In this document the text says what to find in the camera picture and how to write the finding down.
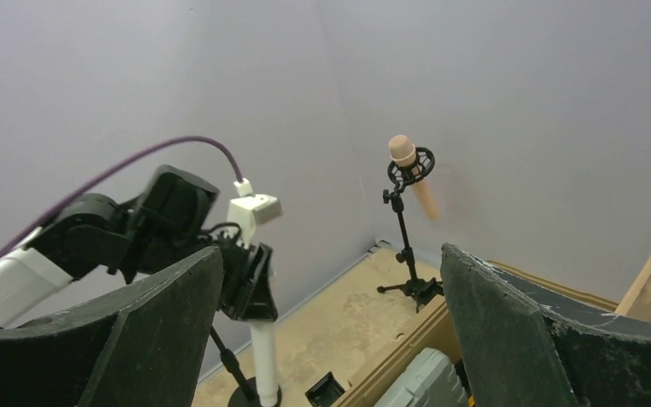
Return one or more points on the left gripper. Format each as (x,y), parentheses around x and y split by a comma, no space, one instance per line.
(246,294)

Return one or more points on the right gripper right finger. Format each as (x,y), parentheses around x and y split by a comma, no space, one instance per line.
(526,345)

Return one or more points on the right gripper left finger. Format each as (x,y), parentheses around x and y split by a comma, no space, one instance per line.
(140,345)

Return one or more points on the white microphone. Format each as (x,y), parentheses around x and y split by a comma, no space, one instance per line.
(264,360)

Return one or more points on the pink microphone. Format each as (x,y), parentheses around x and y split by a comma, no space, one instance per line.
(409,167)

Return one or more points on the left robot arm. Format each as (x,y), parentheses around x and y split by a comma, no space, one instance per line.
(144,235)

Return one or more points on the round base stand left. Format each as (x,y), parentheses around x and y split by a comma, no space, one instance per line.
(246,392)

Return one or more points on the grey plastic case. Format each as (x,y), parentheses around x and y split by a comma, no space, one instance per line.
(430,379)

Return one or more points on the black toolbox latch front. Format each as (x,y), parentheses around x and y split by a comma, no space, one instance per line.
(325,392)

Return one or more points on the tan plastic toolbox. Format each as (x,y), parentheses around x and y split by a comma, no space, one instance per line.
(433,328)

